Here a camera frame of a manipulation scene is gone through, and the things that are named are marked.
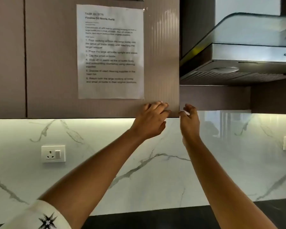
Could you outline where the white patterned shirt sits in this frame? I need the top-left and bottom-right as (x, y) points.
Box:
(0, 199), (72, 229)

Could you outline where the person's right forearm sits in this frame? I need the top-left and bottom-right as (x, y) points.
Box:
(182, 135), (278, 229)

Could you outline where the brown ribbed cabinet door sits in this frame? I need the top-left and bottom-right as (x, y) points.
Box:
(25, 0), (180, 118)

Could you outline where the white wall socket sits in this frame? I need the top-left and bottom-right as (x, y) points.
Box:
(41, 145), (66, 163)

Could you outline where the printed instruction paper sheet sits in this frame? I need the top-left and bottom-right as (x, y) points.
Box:
(76, 4), (145, 100)

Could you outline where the steel and glass range hood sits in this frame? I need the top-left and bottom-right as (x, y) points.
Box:
(180, 0), (286, 87)

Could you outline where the person's right hand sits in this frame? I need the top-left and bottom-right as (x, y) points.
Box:
(179, 103), (201, 147)

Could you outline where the brown plain cabinet door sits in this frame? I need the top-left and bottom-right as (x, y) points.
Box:
(0, 0), (27, 119)

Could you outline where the black stone countertop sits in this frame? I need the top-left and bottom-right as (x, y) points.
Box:
(0, 198), (286, 229)

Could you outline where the person's left hand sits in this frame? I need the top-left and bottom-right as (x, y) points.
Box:
(130, 101), (171, 142)

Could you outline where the person's left forearm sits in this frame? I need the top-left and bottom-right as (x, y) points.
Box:
(38, 128), (162, 229)

